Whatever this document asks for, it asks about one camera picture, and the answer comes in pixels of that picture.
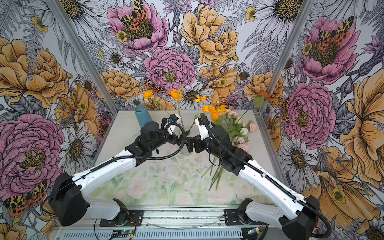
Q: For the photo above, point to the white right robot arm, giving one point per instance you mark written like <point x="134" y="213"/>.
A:
<point x="297" y="216"/>

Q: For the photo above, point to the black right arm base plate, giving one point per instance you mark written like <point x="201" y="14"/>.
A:
<point x="234" y="217"/>

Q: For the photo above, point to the aluminium right corner post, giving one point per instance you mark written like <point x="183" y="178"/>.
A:
<point x="290" y="43"/>

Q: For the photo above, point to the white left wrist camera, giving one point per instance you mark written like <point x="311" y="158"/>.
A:
<point x="169" y="124"/>

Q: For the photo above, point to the aluminium left corner post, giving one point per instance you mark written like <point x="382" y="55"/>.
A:
<point x="76" y="41"/>

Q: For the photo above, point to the tall teal cylinder vase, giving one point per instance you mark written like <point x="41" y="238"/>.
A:
<point x="142" y="115"/>

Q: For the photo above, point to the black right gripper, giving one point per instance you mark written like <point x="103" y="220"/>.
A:
<point x="199" y="148"/>

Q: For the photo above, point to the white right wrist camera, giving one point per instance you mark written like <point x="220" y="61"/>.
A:
<point x="202" y="128"/>

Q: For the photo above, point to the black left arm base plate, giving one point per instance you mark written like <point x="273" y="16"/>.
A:
<point x="125" y="218"/>

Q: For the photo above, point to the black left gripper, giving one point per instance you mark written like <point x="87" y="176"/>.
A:
<point x="174" y="140"/>

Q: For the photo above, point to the green circuit board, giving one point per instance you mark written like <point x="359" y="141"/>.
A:
<point x="123" y="234"/>

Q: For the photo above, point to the orange poppy flower stem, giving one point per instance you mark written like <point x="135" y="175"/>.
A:
<point x="153" y="102"/>

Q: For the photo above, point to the orange leafy flower stem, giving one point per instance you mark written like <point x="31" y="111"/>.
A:
<point x="255" y="101"/>

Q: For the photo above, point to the aluminium front frame rail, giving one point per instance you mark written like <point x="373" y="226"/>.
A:
<point x="174" y="223"/>

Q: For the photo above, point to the clear ribbed glass vase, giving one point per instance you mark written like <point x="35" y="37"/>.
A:
<point x="184" y="151"/>

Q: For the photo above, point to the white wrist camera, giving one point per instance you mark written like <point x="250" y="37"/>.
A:
<point x="169" y="124"/>
<point x="202" y="128"/>

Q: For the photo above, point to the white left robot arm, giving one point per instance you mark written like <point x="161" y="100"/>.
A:
<point x="69" y="196"/>

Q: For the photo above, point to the aluminium corner post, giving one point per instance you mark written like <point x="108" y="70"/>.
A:
<point x="290" y="43"/>
<point x="76" y="41"/>

